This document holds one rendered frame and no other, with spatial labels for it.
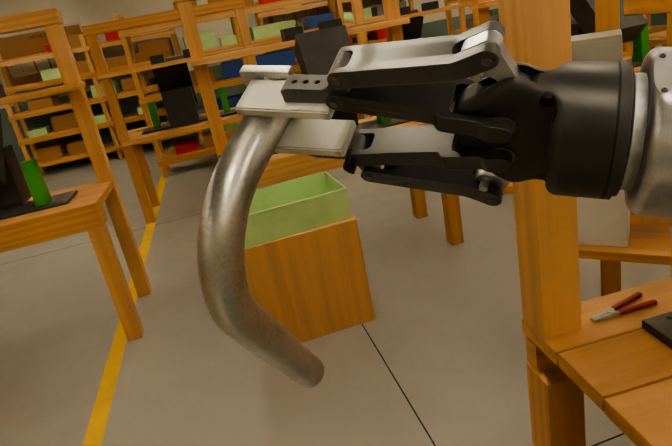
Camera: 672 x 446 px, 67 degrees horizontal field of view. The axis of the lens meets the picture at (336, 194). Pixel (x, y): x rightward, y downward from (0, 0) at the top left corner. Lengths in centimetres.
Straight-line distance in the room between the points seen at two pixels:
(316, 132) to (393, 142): 6
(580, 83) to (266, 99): 19
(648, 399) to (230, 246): 90
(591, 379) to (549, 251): 25
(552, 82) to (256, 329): 24
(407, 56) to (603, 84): 10
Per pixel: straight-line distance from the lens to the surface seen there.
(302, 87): 33
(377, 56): 30
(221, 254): 32
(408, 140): 34
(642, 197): 29
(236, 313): 35
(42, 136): 1021
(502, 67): 28
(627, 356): 119
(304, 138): 36
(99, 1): 1059
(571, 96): 29
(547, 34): 101
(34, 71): 1080
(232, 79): 736
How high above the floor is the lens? 160
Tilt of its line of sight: 18 degrees down
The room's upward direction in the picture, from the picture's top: 11 degrees counter-clockwise
